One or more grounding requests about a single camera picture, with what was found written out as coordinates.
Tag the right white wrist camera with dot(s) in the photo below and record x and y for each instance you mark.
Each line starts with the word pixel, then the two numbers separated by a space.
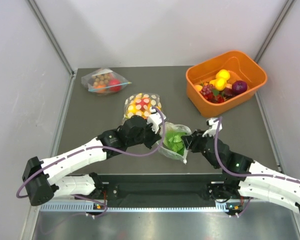
pixel 214 126

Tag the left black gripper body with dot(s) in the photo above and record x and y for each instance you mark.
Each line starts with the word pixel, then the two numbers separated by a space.
pixel 149 136

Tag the yellow fake lemon upper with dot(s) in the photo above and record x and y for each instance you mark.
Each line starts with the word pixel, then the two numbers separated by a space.
pixel 224 74

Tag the polka dot bag with vegetables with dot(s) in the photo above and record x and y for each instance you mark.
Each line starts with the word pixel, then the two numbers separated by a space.
pixel 169 154

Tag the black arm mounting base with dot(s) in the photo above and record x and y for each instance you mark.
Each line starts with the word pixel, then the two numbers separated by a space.
pixel 163 190

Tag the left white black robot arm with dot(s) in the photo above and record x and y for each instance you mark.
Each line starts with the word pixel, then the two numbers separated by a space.
pixel 51 177

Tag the fake red onion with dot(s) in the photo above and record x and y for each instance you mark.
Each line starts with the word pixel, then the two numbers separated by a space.
pixel 239 87

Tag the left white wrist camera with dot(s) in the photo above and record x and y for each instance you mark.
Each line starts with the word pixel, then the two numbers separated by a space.
pixel 156 119

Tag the fake green lettuce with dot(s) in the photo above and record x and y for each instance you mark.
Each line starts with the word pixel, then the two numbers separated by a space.
pixel 173 141

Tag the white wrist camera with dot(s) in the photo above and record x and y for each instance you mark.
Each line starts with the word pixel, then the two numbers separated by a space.
pixel 156 119
pixel 214 126

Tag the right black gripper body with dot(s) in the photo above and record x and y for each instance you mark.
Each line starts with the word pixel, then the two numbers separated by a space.
pixel 200 145

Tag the clear bag with nuts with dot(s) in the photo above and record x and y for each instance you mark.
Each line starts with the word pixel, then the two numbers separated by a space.
pixel 104 81

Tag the yellow fake lemon lower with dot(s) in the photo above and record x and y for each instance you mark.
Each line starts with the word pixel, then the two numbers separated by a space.
pixel 220 84

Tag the fake meat slice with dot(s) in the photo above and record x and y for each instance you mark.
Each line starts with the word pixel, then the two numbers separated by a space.
pixel 228 93

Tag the orange plastic bin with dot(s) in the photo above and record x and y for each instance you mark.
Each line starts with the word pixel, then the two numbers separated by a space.
pixel 240 66

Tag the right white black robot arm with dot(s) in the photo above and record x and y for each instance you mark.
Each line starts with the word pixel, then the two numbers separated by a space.
pixel 244 176

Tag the yellow fake lemon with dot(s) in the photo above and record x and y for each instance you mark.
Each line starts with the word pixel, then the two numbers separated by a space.
pixel 220 84
pixel 224 74

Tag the small orange fake fruit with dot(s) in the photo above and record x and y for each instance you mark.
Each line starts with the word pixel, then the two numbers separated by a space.
pixel 198 87

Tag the fake red strawberries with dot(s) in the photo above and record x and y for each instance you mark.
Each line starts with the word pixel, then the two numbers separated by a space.
pixel 215 99

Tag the polka dot bag with fruit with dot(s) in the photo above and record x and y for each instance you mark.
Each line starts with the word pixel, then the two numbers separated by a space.
pixel 140 104

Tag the fake purple grapes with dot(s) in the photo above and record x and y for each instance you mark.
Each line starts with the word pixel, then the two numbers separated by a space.
pixel 206 90

